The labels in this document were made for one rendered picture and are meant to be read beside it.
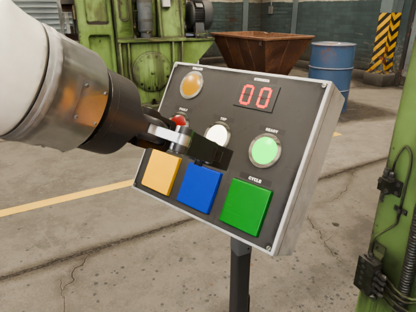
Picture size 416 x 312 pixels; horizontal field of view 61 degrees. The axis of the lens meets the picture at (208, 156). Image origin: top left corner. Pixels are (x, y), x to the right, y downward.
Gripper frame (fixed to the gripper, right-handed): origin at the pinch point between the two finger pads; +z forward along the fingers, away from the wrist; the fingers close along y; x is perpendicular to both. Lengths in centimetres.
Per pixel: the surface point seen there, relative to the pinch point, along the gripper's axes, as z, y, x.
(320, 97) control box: 13.1, 6.1, 13.7
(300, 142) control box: 13.1, 5.4, 6.4
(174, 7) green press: 275, -345, 183
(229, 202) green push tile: 12.4, -2.7, -6.3
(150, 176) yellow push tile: 12.4, -21.8, -7.5
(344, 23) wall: 639, -264, 360
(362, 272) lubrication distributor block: 42.7, 14.1, -11.9
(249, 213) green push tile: 12.4, 1.4, -6.6
